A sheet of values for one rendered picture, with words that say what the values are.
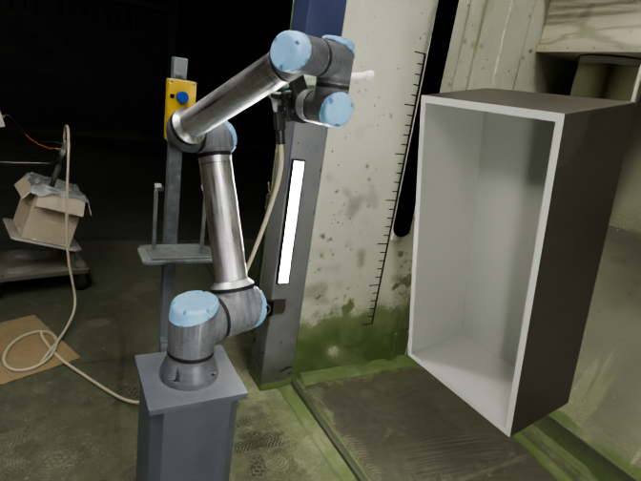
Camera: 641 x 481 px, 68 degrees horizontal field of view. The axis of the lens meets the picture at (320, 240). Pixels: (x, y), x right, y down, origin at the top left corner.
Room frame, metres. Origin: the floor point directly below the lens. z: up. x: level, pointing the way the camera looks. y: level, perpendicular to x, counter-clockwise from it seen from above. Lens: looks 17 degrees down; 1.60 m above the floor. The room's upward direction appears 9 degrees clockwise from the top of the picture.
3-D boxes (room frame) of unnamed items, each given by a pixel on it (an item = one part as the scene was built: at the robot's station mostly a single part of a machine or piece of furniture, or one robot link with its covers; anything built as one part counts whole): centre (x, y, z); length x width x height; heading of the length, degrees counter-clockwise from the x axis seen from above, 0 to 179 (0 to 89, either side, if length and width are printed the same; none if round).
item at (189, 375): (1.36, 0.36, 0.69); 0.19 x 0.19 x 0.10
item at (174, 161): (2.18, 0.72, 0.82); 0.06 x 0.06 x 1.64; 30
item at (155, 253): (2.04, 0.64, 0.95); 0.26 x 0.15 x 0.32; 120
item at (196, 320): (1.37, 0.36, 0.83); 0.17 x 0.15 x 0.18; 141
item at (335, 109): (1.32, 0.03, 1.56); 0.12 x 0.09 x 0.10; 34
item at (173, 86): (2.13, 0.70, 1.42); 0.12 x 0.06 x 0.26; 120
